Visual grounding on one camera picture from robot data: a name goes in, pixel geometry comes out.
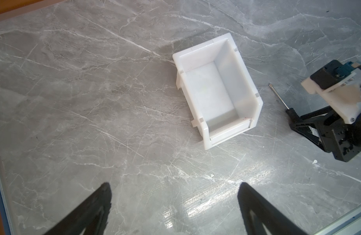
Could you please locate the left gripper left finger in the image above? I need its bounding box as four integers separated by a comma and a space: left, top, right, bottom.
46, 182, 112, 235

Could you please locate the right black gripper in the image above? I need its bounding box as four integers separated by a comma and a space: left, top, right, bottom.
287, 106, 361, 162

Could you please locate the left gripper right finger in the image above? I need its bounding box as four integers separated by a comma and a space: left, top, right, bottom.
237, 182, 306, 235

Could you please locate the white plastic bin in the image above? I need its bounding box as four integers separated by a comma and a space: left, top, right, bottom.
172, 33, 263, 150

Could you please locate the black handle screwdriver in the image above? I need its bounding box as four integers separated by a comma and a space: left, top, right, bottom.
269, 83, 300, 122

